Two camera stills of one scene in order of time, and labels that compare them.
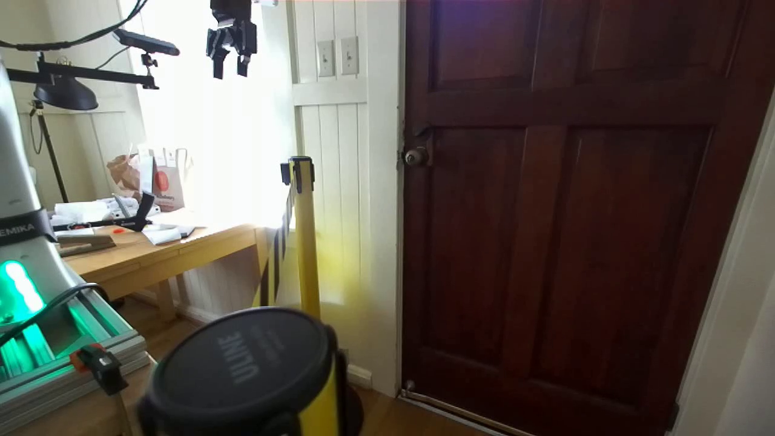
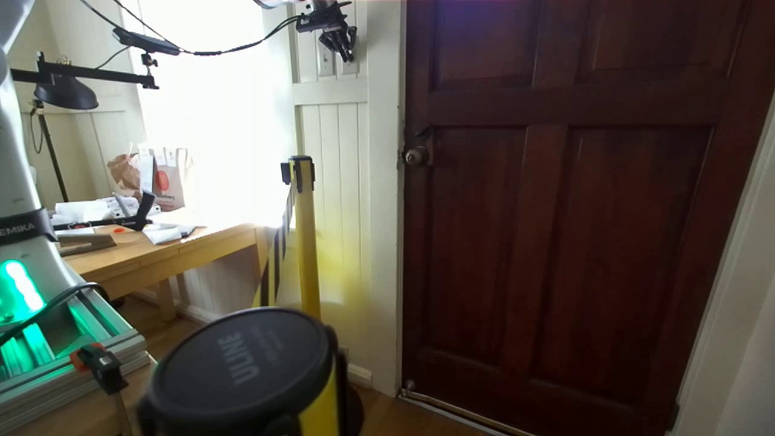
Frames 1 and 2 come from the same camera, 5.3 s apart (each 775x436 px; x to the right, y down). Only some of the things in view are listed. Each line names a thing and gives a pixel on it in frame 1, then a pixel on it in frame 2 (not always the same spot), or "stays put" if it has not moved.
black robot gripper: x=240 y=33 → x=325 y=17
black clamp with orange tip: x=103 y=363 stays put
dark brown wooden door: x=585 y=172 stays put
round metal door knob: x=412 y=159 stays put
